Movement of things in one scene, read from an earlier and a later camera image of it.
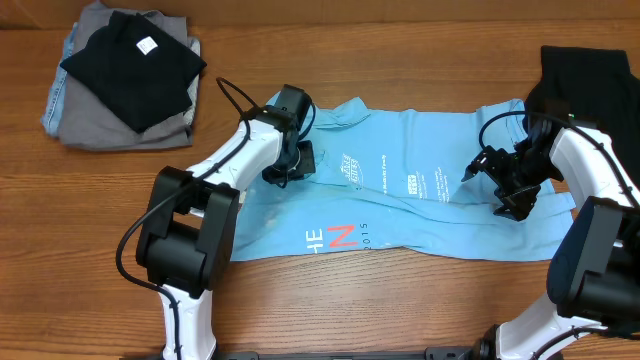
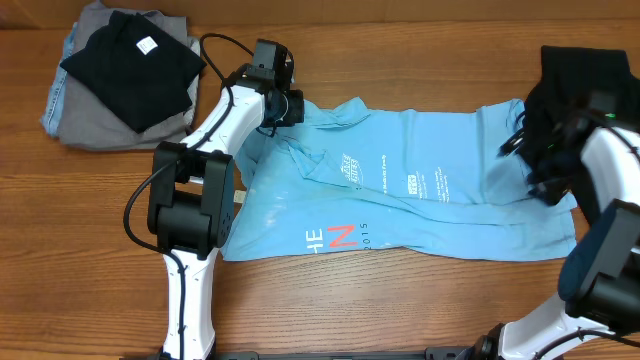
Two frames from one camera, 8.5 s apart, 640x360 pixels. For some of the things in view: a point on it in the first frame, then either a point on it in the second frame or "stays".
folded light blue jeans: x=52 y=115 stays
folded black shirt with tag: x=139 y=69 stays
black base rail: x=480 y=352 stays
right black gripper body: x=517 y=178 → x=552 y=165
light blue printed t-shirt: x=393 y=180 stays
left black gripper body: x=293 y=166 → x=291 y=109
